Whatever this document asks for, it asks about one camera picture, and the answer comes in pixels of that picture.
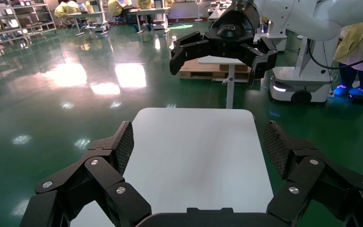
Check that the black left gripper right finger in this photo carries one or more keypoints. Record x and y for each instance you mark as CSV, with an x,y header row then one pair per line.
x,y
325,188

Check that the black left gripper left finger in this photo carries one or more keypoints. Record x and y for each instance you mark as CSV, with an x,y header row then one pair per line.
x,y
75,188

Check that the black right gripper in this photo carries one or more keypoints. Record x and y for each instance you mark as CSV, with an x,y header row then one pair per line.
x,y
231,40

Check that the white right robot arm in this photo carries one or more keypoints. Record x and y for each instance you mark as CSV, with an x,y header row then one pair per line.
x,y
310,15

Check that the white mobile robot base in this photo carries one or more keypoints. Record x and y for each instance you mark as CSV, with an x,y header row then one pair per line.
x,y
303,83

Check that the wooden pallet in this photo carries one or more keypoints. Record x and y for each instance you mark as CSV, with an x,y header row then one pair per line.
x,y
197,70

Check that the white standing fan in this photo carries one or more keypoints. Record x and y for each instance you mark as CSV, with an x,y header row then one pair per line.
x,y
198,19

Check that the white machine base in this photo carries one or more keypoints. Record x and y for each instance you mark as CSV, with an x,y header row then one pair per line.
x,y
277,37

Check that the white work desk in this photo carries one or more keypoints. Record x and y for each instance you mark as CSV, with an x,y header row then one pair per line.
x,y
87,14
150,10

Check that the seated person in yellow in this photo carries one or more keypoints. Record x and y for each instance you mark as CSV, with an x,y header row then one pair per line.
x,y
145,3
61,11
73,7
115,7

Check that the black power adapter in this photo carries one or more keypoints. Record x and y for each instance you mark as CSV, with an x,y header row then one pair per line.
x,y
361,100

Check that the person in yellow coat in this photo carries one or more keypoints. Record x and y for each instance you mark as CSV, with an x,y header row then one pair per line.
x,y
360,47

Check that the grey metal shelf rack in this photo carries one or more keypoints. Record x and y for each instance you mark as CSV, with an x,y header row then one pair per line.
x,y
37,24

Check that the small white pedestal table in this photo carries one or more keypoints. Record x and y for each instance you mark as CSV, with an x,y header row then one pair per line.
x,y
230,91

